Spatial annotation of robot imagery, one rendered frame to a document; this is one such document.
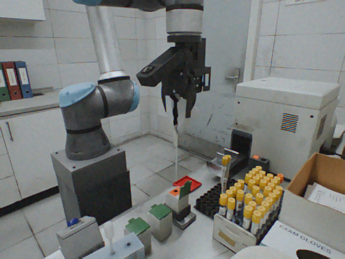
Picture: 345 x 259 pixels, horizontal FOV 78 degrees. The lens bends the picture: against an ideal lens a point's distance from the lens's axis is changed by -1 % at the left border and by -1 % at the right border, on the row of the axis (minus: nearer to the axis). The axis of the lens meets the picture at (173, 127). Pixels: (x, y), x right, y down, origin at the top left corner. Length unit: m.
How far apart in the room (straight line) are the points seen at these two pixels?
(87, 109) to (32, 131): 1.36
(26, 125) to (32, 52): 0.86
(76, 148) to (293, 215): 0.64
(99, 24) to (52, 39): 1.88
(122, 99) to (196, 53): 0.37
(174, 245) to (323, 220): 0.31
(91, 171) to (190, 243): 0.37
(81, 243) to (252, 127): 0.63
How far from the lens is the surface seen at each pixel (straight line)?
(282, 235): 0.53
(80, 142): 0.76
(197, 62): 0.49
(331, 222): 0.52
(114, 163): 0.78
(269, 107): 0.79
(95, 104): 0.74
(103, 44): 0.81
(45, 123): 2.07
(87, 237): 0.52
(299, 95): 0.75
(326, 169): 0.74
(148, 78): 0.40
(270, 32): 2.20
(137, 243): 0.43
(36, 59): 2.64
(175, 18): 0.45
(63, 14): 2.75
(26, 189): 2.25
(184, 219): 0.60
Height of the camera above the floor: 1.30
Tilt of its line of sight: 20 degrees down
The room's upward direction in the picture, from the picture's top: straight up
